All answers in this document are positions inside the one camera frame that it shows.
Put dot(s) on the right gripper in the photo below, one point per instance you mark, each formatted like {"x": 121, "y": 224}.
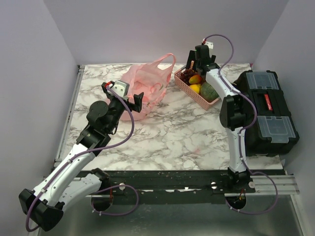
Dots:
{"x": 191, "y": 58}

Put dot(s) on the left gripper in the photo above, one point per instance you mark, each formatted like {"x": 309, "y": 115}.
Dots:
{"x": 137, "y": 106}

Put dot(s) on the orange fake pepper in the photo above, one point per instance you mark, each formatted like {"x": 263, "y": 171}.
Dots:
{"x": 195, "y": 79}

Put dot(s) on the dark red fake grapes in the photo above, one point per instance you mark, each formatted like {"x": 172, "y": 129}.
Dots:
{"x": 186, "y": 75}

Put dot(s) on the yellow fake lemon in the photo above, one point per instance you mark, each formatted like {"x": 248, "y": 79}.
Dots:
{"x": 196, "y": 88}

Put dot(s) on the green fake melon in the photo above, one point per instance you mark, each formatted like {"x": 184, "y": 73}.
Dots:
{"x": 208, "y": 93}

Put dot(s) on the pink plastic bag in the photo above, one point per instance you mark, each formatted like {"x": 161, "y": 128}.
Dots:
{"x": 149, "y": 79}

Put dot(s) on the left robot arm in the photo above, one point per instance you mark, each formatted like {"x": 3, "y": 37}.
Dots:
{"x": 45, "y": 205}

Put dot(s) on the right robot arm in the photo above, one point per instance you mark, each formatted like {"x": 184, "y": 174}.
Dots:
{"x": 232, "y": 115}

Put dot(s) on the pink perforated plastic basket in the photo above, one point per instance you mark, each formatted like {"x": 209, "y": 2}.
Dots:
{"x": 196, "y": 97}

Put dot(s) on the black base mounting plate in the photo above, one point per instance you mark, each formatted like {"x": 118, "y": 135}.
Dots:
{"x": 169, "y": 187}

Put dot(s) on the black plastic toolbox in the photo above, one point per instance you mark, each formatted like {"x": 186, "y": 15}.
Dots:
{"x": 273, "y": 132}

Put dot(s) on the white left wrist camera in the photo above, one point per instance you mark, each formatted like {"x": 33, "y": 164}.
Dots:
{"x": 120, "y": 89}

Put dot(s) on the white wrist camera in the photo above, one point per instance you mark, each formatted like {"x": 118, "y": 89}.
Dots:
{"x": 208, "y": 43}
{"x": 120, "y": 89}

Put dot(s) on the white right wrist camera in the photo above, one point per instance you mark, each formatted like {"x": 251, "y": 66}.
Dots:
{"x": 208, "y": 43}

